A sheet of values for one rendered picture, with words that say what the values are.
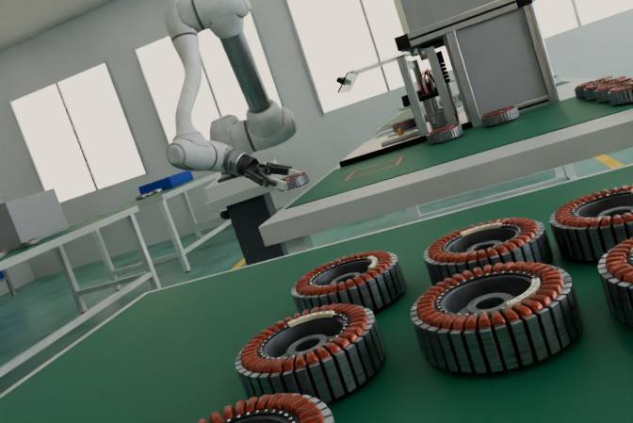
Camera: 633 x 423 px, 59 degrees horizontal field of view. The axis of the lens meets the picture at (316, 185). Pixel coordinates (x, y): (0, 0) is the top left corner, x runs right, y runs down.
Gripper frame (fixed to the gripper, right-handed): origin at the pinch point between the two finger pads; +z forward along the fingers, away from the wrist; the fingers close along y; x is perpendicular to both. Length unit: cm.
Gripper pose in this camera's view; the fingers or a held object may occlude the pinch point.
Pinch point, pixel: (291, 180)
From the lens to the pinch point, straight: 190.1
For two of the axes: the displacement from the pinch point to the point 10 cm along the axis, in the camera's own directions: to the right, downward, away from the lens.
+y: -5.1, 2.6, -8.2
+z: 8.5, 2.8, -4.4
